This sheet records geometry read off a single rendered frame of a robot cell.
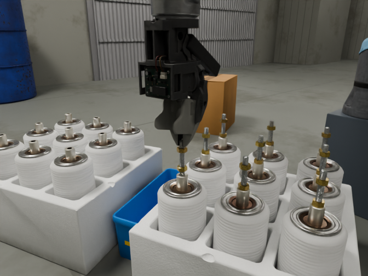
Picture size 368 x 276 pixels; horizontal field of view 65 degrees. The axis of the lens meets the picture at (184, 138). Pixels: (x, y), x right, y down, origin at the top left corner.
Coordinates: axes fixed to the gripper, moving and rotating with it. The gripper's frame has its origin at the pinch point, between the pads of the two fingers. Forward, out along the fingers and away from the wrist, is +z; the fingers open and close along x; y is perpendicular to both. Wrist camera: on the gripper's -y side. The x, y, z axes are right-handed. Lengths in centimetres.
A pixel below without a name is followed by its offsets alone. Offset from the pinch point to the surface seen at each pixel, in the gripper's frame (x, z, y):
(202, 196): 4.4, 10.5, 0.0
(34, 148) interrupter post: -39.5, 8.9, 9.7
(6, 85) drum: -225, 20, -56
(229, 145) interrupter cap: -3.9, 9.9, -24.5
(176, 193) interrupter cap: 0.5, 9.9, 3.0
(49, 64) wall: -285, 13, -125
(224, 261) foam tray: 12.5, 17.3, 5.2
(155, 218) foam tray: -4.6, 17.4, 3.4
